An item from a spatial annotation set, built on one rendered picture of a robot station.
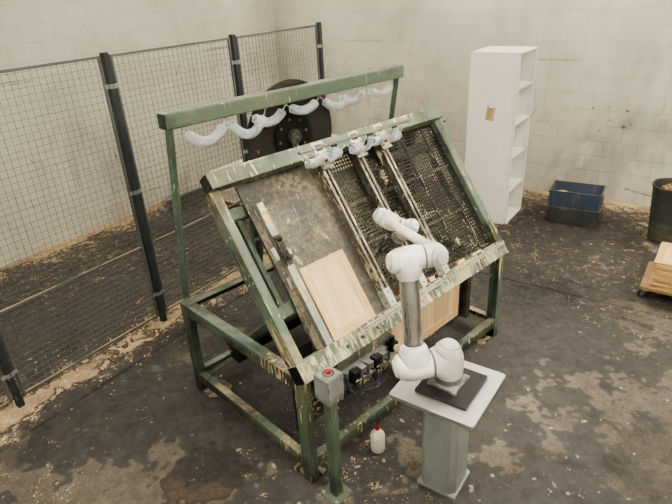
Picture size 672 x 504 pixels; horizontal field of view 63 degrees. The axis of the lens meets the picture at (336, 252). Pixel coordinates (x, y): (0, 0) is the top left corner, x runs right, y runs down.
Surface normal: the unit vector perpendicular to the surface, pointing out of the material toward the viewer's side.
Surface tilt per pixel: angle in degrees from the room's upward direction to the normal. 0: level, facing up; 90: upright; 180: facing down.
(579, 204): 90
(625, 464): 0
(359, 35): 90
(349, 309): 54
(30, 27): 90
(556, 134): 90
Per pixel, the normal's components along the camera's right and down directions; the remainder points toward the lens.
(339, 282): 0.54, -0.29
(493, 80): -0.57, 0.39
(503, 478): -0.05, -0.90
